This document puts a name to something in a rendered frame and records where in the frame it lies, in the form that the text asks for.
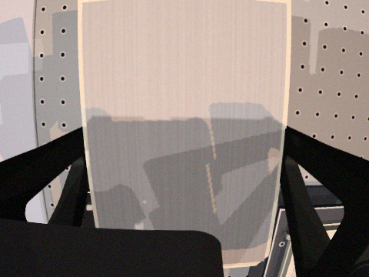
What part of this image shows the beige plate with grid of square wells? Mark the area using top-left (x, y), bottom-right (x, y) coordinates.
top-left (78, 0), bottom-right (291, 268)

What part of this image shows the cream multi-well plate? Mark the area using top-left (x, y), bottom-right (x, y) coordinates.
top-left (278, 220), bottom-right (342, 277)

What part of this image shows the grey flat base plate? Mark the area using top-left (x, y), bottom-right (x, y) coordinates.
top-left (32, 0), bottom-right (369, 224)

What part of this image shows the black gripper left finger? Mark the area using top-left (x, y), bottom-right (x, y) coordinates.
top-left (0, 127), bottom-right (89, 227)

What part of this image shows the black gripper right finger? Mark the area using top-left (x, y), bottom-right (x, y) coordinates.
top-left (280, 126), bottom-right (369, 277)

